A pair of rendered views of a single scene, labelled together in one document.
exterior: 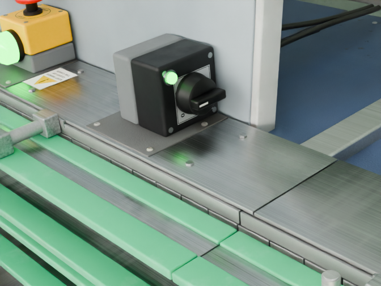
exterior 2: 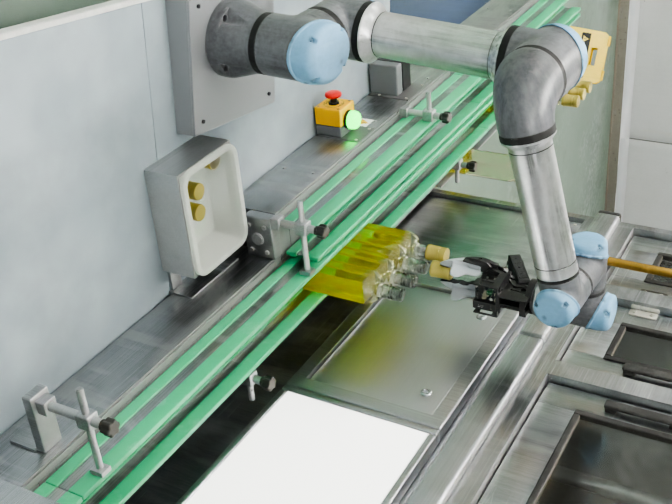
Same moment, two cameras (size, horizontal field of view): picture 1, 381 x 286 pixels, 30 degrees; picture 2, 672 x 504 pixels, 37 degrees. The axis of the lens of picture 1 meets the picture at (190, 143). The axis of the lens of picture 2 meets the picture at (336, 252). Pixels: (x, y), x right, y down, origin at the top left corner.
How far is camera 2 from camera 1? 2.87 m
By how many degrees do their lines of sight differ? 90
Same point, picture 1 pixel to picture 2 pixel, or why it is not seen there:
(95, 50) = not seen: hidden behind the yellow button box
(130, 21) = (352, 74)
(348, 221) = not seen: hidden behind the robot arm
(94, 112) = (393, 102)
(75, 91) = (373, 112)
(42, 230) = (440, 137)
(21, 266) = (426, 185)
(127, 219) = (459, 87)
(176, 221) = (453, 83)
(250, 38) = not seen: hidden behind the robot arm
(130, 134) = (411, 91)
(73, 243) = (445, 129)
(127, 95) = (400, 80)
